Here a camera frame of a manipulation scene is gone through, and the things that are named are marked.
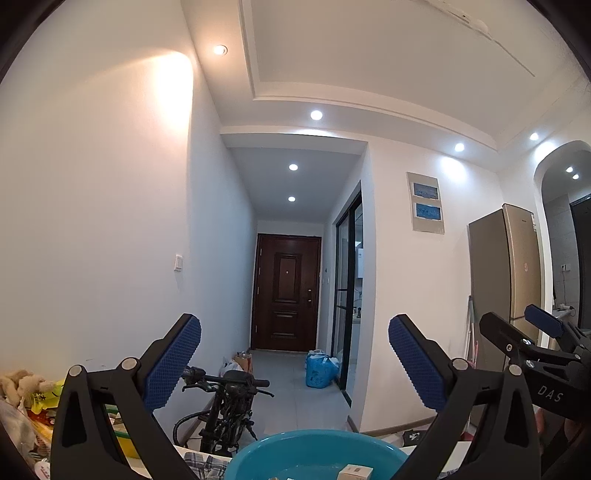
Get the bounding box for black glass sliding door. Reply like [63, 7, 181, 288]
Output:
[331, 188, 363, 405]

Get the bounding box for blue plastic bag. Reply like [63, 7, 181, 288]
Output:
[304, 350, 341, 389]

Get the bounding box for white wall switch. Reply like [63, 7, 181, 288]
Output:
[173, 254, 183, 272]

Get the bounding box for black bag on floor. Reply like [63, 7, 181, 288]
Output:
[402, 429, 427, 447]

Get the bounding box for beige plush toy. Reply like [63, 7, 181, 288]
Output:
[0, 369, 56, 409]

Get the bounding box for black electric bicycle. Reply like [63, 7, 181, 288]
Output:
[172, 366, 273, 457]

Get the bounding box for blue plaid cloth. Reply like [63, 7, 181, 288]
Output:
[183, 451, 231, 480]

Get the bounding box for orange paper bag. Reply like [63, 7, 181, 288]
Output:
[232, 351, 253, 374]

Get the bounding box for blue plastic basin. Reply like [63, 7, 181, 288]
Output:
[224, 429, 408, 480]

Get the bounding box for yellow green plastic basket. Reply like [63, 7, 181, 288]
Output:
[105, 404, 139, 459]

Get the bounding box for gold refrigerator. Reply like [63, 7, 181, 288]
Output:
[467, 203, 544, 428]

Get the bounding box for white barcode box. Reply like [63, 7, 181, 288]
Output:
[337, 464, 374, 480]

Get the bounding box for wall electrical panel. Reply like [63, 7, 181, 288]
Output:
[407, 172, 445, 235]

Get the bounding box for dark brown entrance door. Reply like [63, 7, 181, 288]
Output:
[250, 233, 322, 352]

